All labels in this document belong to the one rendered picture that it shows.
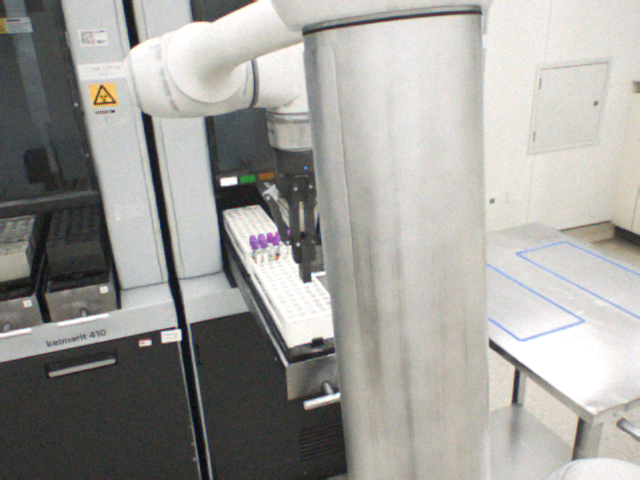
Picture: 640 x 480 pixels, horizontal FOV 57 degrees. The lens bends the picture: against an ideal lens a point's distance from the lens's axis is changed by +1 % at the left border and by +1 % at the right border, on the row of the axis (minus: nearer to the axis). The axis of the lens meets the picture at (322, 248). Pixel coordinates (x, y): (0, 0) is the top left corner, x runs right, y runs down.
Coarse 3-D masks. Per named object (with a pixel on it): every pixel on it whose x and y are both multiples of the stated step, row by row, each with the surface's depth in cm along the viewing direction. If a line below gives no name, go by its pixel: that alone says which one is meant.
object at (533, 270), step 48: (528, 240) 137; (576, 240) 136; (528, 288) 116; (576, 288) 115; (624, 288) 114; (528, 336) 100; (576, 336) 100; (624, 336) 99; (576, 384) 88; (624, 384) 87; (528, 432) 156; (576, 432) 86
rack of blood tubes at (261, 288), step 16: (288, 256) 124; (256, 272) 118; (272, 272) 118; (288, 272) 117; (256, 288) 121; (272, 288) 111; (288, 288) 110; (304, 288) 111; (320, 288) 110; (272, 304) 116; (288, 304) 105; (304, 304) 105; (320, 304) 105; (288, 320) 99; (304, 320) 100; (320, 320) 101; (288, 336) 100; (304, 336) 101; (320, 336) 102
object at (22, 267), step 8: (24, 248) 129; (0, 256) 126; (8, 256) 127; (16, 256) 128; (24, 256) 128; (0, 264) 127; (8, 264) 128; (16, 264) 128; (24, 264) 129; (0, 272) 128; (8, 272) 128; (16, 272) 129; (24, 272) 129; (0, 280) 128
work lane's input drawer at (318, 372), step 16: (224, 240) 149; (224, 256) 149; (240, 272) 131; (240, 288) 132; (256, 304) 117; (256, 320) 118; (272, 320) 109; (272, 336) 106; (272, 352) 107; (288, 352) 99; (304, 352) 99; (320, 352) 99; (288, 368) 98; (304, 368) 99; (320, 368) 100; (336, 368) 101; (288, 384) 99; (304, 384) 100; (320, 384) 101; (336, 384) 102; (320, 400) 97; (336, 400) 98
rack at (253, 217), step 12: (228, 216) 148; (240, 216) 147; (252, 216) 148; (264, 216) 147; (228, 228) 151; (240, 228) 140; (252, 228) 139; (264, 228) 140; (276, 228) 139; (240, 240) 133; (240, 252) 136
